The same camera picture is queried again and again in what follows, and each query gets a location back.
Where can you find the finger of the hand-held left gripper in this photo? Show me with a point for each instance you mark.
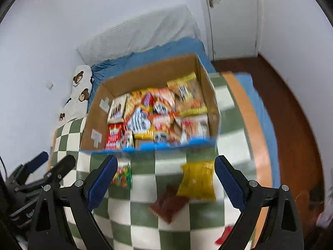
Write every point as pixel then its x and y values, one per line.
pixel 37 161
pixel 63 166

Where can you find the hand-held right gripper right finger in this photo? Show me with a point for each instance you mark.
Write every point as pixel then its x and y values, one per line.
pixel 230 183

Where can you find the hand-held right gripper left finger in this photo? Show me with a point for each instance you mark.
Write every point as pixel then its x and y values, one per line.
pixel 102 182

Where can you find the yellow snack packet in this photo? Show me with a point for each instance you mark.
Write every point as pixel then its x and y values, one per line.
pixel 197 182

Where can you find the small white candy packet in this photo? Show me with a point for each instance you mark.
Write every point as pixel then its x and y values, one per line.
pixel 127 138

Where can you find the white blue snack packet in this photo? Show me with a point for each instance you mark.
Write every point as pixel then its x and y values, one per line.
pixel 193 127

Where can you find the large instant noodle packet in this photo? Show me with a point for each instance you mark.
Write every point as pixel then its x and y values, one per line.
pixel 138 121

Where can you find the white chocolate biscuit box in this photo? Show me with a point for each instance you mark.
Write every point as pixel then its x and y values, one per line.
pixel 117 109

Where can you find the orange panda snack packet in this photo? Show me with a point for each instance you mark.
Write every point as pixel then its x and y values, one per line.
pixel 161 101
pixel 161 123

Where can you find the yellow clear pastry packet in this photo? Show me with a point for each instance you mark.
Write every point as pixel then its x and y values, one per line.
pixel 190 93

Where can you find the cardboard box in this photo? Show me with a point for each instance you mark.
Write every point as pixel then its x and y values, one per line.
pixel 161 70

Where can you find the green candy packet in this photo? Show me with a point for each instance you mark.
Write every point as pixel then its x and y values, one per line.
pixel 123 175

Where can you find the green white checkered mat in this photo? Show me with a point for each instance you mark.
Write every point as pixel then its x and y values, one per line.
pixel 145 185

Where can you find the small red snack packet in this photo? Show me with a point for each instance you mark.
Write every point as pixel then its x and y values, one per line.
pixel 223 235

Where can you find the brown snack packet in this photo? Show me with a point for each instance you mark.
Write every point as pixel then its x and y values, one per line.
pixel 169 205

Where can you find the white bear print pillow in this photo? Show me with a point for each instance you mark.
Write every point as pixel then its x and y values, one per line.
pixel 80 83

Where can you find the dark blue bed sheet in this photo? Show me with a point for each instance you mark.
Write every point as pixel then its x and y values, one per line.
pixel 156 53

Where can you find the white quilted pillow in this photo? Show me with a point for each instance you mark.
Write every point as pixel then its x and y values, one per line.
pixel 145 31

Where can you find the white door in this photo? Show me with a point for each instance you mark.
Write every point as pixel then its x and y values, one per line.
pixel 234 18

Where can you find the white wall socket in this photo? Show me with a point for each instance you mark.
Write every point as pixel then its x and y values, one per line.
pixel 49 85

